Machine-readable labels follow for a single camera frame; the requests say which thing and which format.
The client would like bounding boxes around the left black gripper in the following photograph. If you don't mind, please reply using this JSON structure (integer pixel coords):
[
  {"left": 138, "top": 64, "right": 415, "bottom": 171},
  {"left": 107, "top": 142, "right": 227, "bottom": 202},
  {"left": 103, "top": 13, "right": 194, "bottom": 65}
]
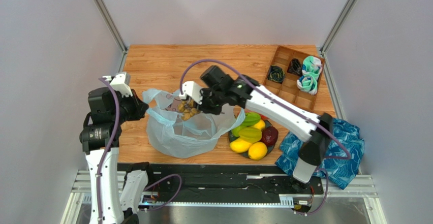
[{"left": 110, "top": 89, "right": 148, "bottom": 124}]

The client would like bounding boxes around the green fake leaf fruit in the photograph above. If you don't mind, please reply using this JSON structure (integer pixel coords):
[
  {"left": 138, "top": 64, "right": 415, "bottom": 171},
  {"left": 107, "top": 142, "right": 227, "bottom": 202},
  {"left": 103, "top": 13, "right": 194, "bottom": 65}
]
[{"left": 241, "top": 112, "right": 262, "bottom": 126}]

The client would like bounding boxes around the light blue plastic bag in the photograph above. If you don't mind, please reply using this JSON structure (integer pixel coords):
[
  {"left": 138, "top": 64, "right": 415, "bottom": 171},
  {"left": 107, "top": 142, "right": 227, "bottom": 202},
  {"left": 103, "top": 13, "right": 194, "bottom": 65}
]
[{"left": 142, "top": 88, "right": 245, "bottom": 158}]

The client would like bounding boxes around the yellow green star fruit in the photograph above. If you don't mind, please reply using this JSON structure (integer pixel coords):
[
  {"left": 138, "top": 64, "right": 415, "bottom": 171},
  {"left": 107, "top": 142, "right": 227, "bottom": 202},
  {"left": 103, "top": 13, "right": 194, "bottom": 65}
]
[{"left": 238, "top": 127, "right": 262, "bottom": 143}]

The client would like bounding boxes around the yellow fake pear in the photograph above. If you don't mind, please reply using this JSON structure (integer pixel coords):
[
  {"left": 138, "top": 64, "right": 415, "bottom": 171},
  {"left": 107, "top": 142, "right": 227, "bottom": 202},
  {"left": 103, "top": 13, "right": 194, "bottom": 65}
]
[{"left": 252, "top": 120, "right": 266, "bottom": 131}]

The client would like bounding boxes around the dark red fake fruit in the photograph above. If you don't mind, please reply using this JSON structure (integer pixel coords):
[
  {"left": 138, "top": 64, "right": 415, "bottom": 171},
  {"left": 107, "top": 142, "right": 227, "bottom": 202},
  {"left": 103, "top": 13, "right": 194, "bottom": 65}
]
[{"left": 260, "top": 126, "right": 279, "bottom": 147}]

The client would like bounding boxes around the yellow fake lemon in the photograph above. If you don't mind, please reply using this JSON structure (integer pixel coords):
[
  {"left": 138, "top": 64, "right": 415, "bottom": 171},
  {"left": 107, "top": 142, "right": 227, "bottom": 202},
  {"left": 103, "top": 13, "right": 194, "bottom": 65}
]
[{"left": 248, "top": 142, "right": 268, "bottom": 161}]

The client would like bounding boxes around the green fake pear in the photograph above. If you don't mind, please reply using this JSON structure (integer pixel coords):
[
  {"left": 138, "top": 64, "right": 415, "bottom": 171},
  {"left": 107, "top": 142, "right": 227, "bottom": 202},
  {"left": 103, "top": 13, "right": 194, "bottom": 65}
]
[{"left": 231, "top": 125, "right": 247, "bottom": 138}]

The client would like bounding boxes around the yellow fake mango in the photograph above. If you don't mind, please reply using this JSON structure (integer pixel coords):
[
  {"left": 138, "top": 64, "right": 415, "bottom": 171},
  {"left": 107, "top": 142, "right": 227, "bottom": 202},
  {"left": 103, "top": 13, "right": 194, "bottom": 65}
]
[{"left": 229, "top": 138, "right": 253, "bottom": 153}]

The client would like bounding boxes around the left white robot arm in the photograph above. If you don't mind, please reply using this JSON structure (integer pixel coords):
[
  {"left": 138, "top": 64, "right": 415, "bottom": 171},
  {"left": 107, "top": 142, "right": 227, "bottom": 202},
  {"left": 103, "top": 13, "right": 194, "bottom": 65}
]
[{"left": 79, "top": 87, "right": 154, "bottom": 223}]

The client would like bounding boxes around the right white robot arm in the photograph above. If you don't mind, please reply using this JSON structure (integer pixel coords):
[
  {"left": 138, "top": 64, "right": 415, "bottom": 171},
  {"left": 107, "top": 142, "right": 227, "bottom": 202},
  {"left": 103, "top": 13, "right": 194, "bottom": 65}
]
[{"left": 200, "top": 66, "right": 332, "bottom": 184}]

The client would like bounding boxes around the dark rolled sock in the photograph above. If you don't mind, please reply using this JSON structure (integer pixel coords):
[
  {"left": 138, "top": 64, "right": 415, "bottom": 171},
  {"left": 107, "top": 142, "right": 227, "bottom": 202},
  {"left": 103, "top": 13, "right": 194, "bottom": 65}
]
[{"left": 267, "top": 65, "right": 285, "bottom": 84}]

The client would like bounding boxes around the dark blue ceramic plate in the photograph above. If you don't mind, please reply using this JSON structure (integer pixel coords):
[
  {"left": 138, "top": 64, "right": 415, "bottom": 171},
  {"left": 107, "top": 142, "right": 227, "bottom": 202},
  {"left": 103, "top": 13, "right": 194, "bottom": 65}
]
[{"left": 228, "top": 119, "right": 279, "bottom": 161}]

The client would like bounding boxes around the wooden compartment tray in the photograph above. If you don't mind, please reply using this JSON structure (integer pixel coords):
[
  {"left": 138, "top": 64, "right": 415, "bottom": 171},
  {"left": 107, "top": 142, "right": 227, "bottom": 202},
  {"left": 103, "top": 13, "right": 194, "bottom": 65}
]
[{"left": 263, "top": 45, "right": 334, "bottom": 114}]

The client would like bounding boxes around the black rolled sock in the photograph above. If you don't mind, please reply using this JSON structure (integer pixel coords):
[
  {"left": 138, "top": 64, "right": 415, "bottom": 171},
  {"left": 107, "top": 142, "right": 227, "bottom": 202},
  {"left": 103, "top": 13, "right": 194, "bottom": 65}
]
[{"left": 287, "top": 58, "right": 302, "bottom": 77}]

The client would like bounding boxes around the teal white rolled sock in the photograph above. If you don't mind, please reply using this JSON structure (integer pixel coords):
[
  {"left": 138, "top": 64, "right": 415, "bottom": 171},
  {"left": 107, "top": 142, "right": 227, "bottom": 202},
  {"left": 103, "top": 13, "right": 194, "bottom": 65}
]
[{"left": 301, "top": 56, "right": 323, "bottom": 80}]

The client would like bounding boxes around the blue patterned cloth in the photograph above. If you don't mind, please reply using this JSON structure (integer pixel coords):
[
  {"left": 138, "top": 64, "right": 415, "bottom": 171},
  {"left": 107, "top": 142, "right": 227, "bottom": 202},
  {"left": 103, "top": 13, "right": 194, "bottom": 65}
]
[{"left": 275, "top": 118, "right": 365, "bottom": 189}]

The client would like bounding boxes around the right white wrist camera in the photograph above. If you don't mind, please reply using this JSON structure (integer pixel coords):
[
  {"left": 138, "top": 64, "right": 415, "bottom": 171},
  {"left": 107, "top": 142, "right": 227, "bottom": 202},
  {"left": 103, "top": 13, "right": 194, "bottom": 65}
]
[{"left": 179, "top": 81, "right": 203, "bottom": 105}]

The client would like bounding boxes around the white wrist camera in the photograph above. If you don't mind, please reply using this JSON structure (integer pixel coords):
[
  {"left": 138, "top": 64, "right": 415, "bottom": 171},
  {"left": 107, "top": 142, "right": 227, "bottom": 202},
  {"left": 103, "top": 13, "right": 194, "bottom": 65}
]
[
  {"left": 102, "top": 72, "right": 133, "bottom": 97},
  {"left": 179, "top": 81, "right": 203, "bottom": 105}
]

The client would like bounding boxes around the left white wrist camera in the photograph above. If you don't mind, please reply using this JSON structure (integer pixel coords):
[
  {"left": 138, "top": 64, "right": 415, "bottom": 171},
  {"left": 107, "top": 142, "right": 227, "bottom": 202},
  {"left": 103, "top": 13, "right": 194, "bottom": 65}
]
[{"left": 102, "top": 72, "right": 133, "bottom": 97}]

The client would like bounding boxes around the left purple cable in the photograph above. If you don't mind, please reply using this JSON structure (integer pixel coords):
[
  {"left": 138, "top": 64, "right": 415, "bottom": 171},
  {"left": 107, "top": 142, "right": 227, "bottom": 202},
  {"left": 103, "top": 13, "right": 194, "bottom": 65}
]
[{"left": 96, "top": 77, "right": 182, "bottom": 224}]

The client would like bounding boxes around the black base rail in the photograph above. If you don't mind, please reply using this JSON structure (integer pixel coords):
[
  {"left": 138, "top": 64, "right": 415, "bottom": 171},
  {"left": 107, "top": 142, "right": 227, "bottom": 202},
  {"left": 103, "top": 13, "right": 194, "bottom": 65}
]
[{"left": 116, "top": 163, "right": 324, "bottom": 204}]

